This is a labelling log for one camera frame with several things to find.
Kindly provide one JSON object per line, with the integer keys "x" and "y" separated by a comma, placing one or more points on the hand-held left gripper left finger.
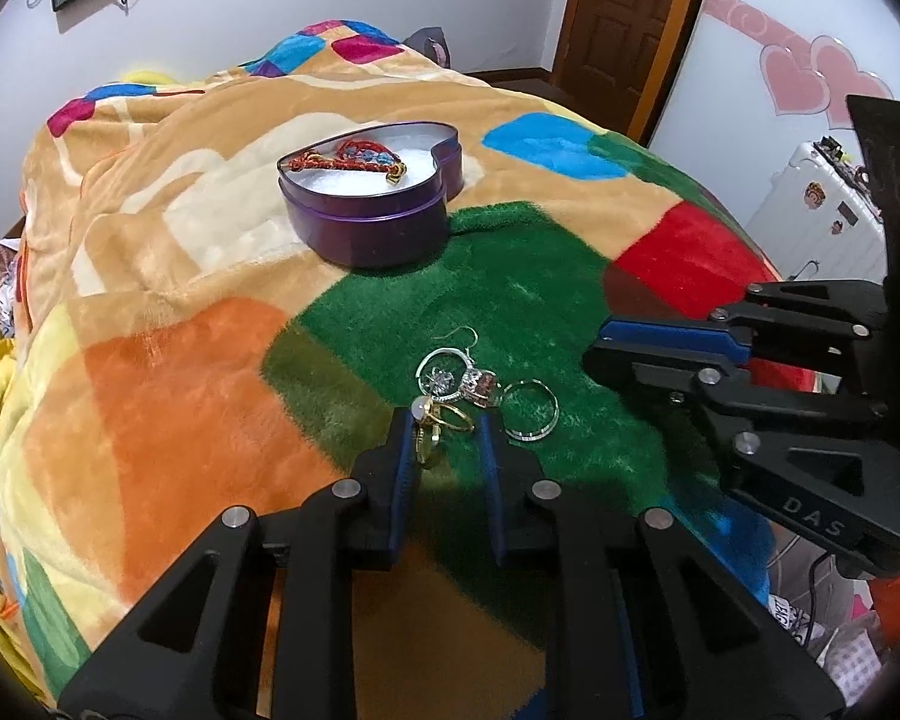
{"x": 400, "y": 481}

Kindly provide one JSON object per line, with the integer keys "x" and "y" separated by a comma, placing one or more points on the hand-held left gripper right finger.
{"x": 490, "y": 481}

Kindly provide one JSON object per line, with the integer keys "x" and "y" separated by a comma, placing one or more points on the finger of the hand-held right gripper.
{"x": 649, "y": 361}
{"x": 667, "y": 331}

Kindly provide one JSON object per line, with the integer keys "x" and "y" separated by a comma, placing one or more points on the silver hoop earring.
{"x": 442, "y": 375}

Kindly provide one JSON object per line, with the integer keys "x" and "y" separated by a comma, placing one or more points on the purple heart-shaped tin box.
{"x": 375, "y": 221}

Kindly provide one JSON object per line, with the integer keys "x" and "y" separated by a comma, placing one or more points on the white hard-shell suitcase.
{"x": 817, "y": 217}

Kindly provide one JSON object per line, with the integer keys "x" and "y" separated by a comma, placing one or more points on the colourful patchwork blanket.
{"x": 195, "y": 330}

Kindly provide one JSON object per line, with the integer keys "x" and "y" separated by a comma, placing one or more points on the brown wooden door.
{"x": 630, "y": 22}

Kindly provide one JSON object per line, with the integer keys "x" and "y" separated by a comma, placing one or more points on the pink heart wall sticker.
{"x": 810, "y": 75}

